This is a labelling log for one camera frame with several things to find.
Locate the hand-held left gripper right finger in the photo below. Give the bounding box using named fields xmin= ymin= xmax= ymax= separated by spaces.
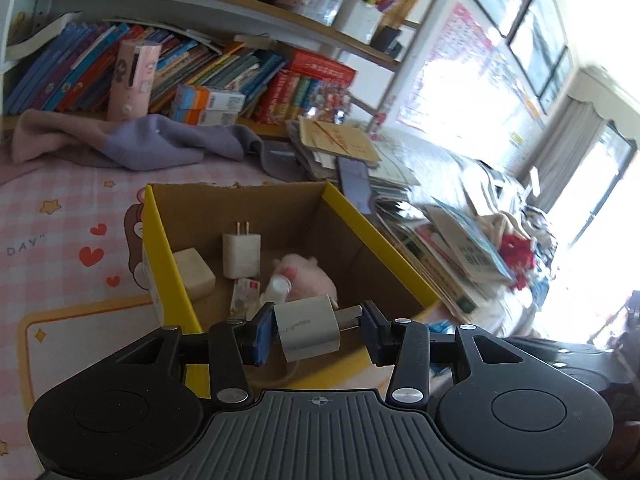
xmin=361 ymin=301 xmax=523 ymax=407

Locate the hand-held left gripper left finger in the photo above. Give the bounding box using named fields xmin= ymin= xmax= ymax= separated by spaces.
xmin=114 ymin=304 xmax=277 ymax=407

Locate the white cube charger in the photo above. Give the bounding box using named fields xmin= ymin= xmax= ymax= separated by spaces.
xmin=274 ymin=296 xmax=362 ymax=363

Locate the small white red box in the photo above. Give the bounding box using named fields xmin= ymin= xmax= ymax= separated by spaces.
xmin=230 ymin=277 xmax=262 ymax=316

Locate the small white bottle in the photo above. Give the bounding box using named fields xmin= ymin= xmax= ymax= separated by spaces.
xmin=262 ymin=274 xmax=293 ymax=306

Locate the pink plush toy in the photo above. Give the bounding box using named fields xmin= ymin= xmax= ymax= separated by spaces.
xmin=272 ymin=254 xmax=338 ymax=311

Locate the white plug adapter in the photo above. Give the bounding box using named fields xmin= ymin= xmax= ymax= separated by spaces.
xmin=221 ymin=221 xmax=262 ymax=280

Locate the cream rounded block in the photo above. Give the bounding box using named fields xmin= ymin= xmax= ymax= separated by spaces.
xmin=172 ymin=247 xmax=217 ymax=301

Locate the yellow cardboard box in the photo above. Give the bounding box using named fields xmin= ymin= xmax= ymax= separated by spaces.
xmin=141 ymin=181 xmax=441 ymax=396

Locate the stack of papers and booklets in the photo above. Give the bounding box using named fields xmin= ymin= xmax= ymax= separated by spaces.
xmin=287 ymin=130 xmax=516 ymax=326

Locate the red white cloth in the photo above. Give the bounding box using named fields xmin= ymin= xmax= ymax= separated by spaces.
xmin=492 ymin=232 xmax=538 ymax=291

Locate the white teal workbook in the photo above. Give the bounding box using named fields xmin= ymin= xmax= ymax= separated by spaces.
xmin=427 ymin=200 xmax=516 ymax=286

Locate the smartphone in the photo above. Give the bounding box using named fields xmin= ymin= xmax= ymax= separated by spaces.
xmin=337 ymin=156 xmax=373 ymax=213

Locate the brown paper envelope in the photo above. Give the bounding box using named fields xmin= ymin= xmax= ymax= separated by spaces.
xmin=298 ymin=116 xmax=381 ymax=163

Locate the beige curtain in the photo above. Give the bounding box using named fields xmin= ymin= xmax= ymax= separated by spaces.
xmin=520 ymin=70 xmax=640 ymax=241

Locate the purple cloth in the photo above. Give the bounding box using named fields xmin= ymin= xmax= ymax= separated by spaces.
xmin=65 ymin=115 xmax=301 ymax=181

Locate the orange blue white carton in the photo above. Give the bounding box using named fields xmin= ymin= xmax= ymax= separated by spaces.
xmin=172 ymin=84 xmax=246 ymax=111
xmin=167 ymin=105 xmax=240 ymax=127

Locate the row of red books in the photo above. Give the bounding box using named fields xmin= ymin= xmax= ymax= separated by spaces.
xmin=252 ymin=71 xmax=321 ymax=123

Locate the large red dictionary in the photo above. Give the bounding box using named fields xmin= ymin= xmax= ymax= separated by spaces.
xmin=287 ymin=50 xmax=357 ymax=86

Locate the black box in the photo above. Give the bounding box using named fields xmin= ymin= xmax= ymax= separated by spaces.
xmin=372 ymin=26 xmax=403 ymax=58

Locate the pink cloth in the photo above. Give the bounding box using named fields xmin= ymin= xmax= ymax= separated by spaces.
xmin=12 ymin=109 xmax=116 ymax=163

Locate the white pen holder box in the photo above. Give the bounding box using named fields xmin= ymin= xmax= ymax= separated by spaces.
xmin=332 ymin=0 xmax=385 ymax=45

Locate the row of colourful books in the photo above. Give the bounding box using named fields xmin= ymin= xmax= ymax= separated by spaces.
xmin=5 ymin=22 xmax=288 ymax=113

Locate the window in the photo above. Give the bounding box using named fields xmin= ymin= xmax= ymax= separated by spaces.
xmin=467 ymin=0 xmax=573 ymax=111

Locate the white bookshelf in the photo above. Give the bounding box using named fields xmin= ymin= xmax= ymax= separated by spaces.
xmin=0 ymin=0 xmax=441 ymax=141

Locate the white curled booklet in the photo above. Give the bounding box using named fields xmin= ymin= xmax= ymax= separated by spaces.
xmin=5 ymin=12 xmax=81 ymax=58

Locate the alphabet wall poster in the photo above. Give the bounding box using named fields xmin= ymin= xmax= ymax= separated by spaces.
xmin=397 ymin=2 xmax=546 ymax=121

